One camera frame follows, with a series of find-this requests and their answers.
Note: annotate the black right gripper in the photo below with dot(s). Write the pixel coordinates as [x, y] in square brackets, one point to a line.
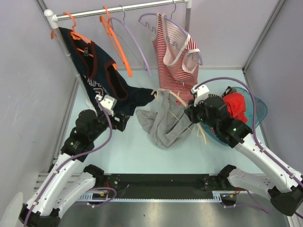
[191, 110]

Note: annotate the orange hanger with navy top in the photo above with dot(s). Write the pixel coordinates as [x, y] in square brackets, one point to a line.
[75, 36]

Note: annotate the red garment in basket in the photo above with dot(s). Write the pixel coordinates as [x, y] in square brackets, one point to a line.
[236, 106]

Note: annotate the black white striped garment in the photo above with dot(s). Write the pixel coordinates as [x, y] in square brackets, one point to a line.
[229, 90]

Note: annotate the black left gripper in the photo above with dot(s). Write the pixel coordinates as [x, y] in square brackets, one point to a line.
[120, 124]

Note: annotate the navy blue tank top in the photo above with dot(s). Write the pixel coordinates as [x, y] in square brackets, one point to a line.
[99, 76]

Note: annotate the empty orange plastic hanger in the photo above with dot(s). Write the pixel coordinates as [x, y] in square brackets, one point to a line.
[114, 40]

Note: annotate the metal clothes rail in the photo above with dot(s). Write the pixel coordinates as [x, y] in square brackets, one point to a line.
[53, 20]

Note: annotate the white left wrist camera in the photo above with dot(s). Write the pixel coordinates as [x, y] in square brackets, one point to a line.
[106, 103]

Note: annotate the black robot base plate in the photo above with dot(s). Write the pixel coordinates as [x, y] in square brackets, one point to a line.
[163, 184]

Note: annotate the teal translucent plastic basket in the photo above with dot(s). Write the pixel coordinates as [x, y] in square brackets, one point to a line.
[261, 108]

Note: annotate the grey tank top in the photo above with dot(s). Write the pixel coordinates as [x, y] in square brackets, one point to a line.
[169, 124]

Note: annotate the white slotted cable duct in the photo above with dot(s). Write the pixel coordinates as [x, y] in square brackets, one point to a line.
[101, 197]

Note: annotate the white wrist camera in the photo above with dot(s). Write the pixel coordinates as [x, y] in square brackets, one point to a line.
[106, 103]
[200, 93]

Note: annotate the red white striped tank top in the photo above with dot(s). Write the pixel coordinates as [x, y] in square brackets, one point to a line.
[178, 58]

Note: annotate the cream plastic hanger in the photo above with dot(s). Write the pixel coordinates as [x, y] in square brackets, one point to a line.
[200, 132]

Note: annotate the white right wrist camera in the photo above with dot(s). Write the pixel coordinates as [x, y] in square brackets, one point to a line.
[200, 93]

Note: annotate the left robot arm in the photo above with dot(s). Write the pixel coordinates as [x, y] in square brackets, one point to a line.
[52, 199]

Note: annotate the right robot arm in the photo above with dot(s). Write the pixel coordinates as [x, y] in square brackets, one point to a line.
[282, 185]

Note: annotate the lilac hanger with striped top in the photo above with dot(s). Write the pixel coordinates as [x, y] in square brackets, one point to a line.
[166, 2]

